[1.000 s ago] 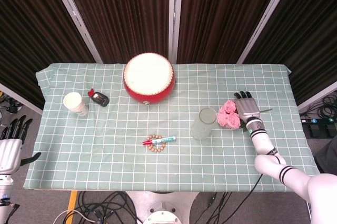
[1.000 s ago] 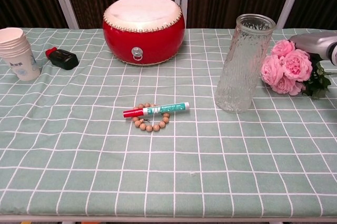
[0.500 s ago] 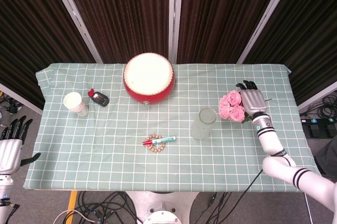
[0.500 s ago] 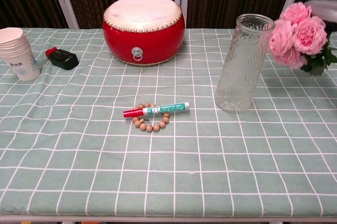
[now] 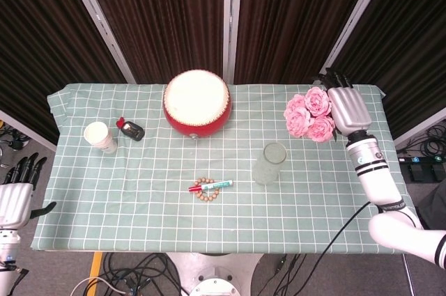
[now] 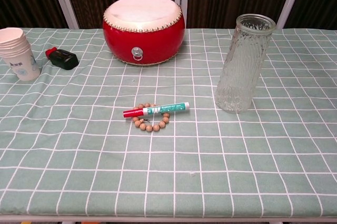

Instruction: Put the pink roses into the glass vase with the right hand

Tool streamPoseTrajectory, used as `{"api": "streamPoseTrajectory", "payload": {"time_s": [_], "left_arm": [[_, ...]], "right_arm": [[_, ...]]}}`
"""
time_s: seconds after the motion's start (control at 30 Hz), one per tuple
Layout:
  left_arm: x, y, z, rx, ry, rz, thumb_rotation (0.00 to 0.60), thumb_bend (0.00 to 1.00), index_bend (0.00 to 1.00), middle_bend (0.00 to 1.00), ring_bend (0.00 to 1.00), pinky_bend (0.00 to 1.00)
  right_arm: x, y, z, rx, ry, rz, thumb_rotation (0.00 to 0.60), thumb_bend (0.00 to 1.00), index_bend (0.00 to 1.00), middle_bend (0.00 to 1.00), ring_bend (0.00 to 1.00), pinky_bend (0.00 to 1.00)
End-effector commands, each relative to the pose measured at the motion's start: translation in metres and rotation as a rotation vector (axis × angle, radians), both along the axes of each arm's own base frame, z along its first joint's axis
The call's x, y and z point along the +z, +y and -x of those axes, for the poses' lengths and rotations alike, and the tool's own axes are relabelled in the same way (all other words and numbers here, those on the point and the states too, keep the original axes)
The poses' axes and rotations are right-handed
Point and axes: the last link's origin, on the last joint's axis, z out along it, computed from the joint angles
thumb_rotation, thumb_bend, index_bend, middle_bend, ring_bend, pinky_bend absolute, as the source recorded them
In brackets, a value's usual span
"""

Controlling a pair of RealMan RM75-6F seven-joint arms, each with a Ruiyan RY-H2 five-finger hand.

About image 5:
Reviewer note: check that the dark ribbed partition panel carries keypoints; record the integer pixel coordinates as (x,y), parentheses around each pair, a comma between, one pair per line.
(163,21)
(38,48)
(400,31)
(296,21)

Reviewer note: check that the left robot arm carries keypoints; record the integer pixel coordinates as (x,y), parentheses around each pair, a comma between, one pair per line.
(8,257)

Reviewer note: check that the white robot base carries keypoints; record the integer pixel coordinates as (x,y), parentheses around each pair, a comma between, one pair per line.
(212,271)

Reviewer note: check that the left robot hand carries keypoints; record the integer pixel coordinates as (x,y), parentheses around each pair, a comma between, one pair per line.
(15,198)

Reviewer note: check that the yellow floor tape strip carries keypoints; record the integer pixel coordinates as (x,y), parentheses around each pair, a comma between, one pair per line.
(95,268)

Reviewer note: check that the black foot pedal unit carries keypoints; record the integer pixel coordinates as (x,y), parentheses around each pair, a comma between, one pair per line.
(423,170)

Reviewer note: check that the black ink bottle red cap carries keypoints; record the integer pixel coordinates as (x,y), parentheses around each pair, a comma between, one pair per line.
(132,130)

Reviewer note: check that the stack of paper cups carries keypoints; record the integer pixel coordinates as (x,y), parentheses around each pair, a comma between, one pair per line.
(99,136)

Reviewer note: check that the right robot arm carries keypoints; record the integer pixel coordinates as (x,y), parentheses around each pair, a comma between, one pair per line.
(380,184)

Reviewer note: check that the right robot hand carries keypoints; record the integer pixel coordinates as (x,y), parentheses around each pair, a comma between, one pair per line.
(350,111)

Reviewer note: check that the clear textured glass vase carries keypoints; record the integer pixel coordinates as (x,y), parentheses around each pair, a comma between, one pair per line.
(268,170)

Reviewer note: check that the white marker pen red cap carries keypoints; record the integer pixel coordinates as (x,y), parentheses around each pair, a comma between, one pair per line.
(216,184)

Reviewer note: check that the red drum white skin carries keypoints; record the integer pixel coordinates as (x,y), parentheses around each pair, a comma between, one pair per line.
(197,101)

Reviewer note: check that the green checked tablecloth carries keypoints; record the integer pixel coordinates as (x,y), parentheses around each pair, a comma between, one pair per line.
(223,219)

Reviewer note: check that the pink artificial rose bouquet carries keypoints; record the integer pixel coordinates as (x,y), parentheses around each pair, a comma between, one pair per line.
(306,115)

